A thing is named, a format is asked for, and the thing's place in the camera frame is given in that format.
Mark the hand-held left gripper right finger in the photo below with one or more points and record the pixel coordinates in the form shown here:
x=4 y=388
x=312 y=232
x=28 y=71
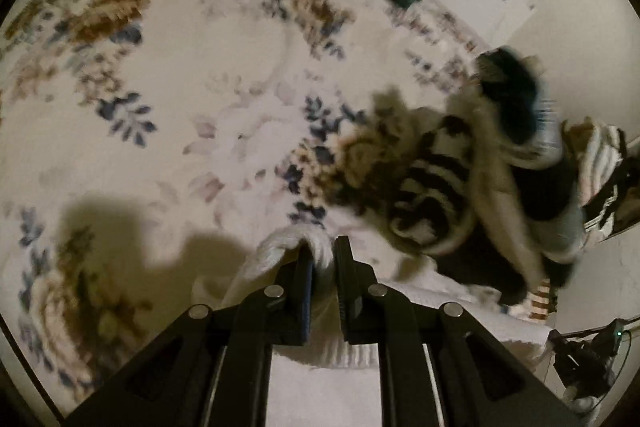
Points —
x=343 y=302

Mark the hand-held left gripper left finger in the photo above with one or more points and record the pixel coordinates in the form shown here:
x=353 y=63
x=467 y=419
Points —
x=306 y=307

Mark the white knit garment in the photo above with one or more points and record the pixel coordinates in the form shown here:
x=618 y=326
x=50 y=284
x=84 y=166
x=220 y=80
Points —
x=320 y=257

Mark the black and white striped garment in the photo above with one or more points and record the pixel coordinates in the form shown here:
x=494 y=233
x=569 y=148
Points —
x=435 y=187

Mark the cream garment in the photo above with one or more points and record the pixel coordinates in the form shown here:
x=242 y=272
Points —
x=495 y=197

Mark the brown striped sock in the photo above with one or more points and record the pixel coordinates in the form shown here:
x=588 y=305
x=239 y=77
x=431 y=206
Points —
x=541 y=302

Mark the floral printed blanket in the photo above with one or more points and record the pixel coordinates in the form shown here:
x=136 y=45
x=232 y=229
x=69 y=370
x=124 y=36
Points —
x=200 y=107

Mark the pile of mixed socks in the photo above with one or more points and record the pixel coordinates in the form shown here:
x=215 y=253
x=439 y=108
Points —
x=530 y=147

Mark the beige striped cloth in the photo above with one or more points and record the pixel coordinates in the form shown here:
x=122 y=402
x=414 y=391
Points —
x=600 y=167

